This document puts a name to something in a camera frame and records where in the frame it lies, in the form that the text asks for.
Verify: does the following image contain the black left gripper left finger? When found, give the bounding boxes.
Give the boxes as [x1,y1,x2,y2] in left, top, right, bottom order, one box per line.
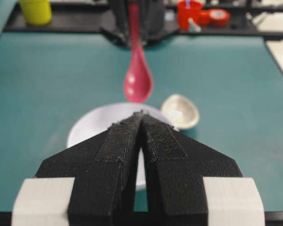
[11,110,142,226]

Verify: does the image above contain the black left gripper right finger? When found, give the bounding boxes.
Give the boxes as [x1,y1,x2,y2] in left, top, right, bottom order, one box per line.
[141,110,266,226]

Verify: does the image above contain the pink plastic spoon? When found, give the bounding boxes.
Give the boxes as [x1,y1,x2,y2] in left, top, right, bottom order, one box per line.
[124,1,153,103]

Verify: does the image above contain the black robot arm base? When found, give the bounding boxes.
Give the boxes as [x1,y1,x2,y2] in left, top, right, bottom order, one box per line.
[100,0,179,46]

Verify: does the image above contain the white round bowl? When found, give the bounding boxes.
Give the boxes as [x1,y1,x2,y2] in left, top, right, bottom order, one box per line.
[66,102,180,192]

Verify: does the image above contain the small crackle-glaze cream bowl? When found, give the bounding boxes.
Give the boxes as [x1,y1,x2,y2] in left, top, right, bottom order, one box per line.
[161,94,200,130]

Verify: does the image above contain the red tape roll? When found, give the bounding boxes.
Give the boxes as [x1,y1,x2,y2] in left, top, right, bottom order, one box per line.
[200,9,231,26]

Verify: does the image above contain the red plastic cup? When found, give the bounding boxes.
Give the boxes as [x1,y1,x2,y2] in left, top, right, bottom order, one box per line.
[177,0,203,30]

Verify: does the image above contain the blue white straw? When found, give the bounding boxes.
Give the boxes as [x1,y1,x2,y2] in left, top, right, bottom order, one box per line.
[185,0,191,8]

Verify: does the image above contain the stacked yellow-green cups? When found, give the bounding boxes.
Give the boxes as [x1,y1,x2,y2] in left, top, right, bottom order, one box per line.
[18,0,52,26]

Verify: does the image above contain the metal corner bracket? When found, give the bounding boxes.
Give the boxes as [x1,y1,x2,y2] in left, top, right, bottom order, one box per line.
[188,17,201,32]

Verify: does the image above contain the black aluminium rail frame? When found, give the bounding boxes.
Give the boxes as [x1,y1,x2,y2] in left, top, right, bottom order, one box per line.
[3,2,283,37]

